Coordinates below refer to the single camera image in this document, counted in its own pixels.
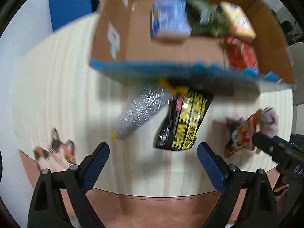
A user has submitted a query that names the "calico cat toy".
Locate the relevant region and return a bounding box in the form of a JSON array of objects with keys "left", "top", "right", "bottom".
[{"left": 33, "top": 128, "right": 77, "bottom": 174}]

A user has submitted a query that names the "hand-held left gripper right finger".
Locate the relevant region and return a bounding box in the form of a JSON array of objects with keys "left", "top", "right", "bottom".
[{"left": 197, "top": 142, "right": 279, "bottom": 228}]

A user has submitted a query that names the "cream striped mat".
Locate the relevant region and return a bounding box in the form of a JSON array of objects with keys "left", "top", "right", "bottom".
[{"left": 12, "top": 13, "right": 295, "bottom": 198}]

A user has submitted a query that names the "cardboard box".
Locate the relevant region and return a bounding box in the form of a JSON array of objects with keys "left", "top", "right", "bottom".
[{"left": 90, "top": 0, "right": 297, "bottom": 96}]

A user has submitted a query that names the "green packet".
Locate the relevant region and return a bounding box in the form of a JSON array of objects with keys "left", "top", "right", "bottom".
[{"left": 186, "top": 0, "right": 230, "bottom": 37}]

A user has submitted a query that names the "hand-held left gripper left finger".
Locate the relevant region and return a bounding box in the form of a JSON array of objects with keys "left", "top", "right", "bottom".
[{"left": 28, "top": 142, "right": 110, "bottom": 228}]

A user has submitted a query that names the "blue and white packet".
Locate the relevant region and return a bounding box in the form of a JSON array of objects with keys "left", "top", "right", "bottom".
[{"left": 150, "top": 0, "right": 192, "bottom": 44}]

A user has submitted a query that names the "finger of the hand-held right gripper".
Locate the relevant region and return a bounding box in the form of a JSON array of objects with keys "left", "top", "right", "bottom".
[{"left": 252, "top": 132, "right": 277, "bottom": 153}]

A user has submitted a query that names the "orange cat print snack packet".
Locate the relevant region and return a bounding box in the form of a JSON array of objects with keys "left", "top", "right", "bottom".
[{"left": 224, "top": 113, "right": 261, "bottom": 158}]

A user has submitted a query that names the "black and yellow wipes packet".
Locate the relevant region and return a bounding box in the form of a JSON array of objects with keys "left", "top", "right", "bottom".
[{"left": 153, "top": 88, "right": 214, "bottom": 151}]

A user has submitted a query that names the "blue folder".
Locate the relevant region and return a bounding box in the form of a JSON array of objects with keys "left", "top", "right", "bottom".
[{"left": 48, "top": 0, "right": 93, "bottom": 32}]

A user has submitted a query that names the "silver grey roll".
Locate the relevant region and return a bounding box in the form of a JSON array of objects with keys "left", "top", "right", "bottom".
[{"left": 112, "top": 83, "right": 174, "bottom": 140}]

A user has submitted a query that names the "pale purple cloth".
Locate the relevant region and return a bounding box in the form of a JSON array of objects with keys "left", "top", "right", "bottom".
[{"left": 258, "top": 107, "right": 279, "bottom": 138}]

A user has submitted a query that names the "grey chair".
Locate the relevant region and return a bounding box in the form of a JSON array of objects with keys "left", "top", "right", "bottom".
[{"left": 287, "top": 41, "right": 304, "bottom": 107}]

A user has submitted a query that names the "red packet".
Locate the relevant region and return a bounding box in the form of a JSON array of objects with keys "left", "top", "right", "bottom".
[{"left": 224, "top": 36, "right": 259, "bottom": 73}]

